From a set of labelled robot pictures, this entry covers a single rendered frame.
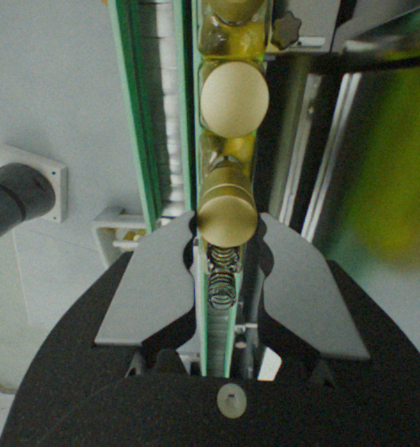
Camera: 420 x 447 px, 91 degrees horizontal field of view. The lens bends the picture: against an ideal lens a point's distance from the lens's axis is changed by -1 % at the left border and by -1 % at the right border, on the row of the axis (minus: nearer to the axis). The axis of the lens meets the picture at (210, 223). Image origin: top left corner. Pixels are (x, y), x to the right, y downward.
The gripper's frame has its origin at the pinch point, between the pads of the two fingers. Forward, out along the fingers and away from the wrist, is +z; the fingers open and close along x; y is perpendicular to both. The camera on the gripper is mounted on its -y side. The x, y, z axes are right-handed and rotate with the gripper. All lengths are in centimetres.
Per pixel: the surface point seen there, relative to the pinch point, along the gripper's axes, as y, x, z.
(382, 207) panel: 1.5, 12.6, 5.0
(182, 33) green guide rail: -12.0, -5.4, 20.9
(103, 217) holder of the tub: 23, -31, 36
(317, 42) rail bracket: -11.3, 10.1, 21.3
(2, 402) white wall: 425, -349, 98
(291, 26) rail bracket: -11.7, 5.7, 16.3
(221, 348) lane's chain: 70, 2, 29
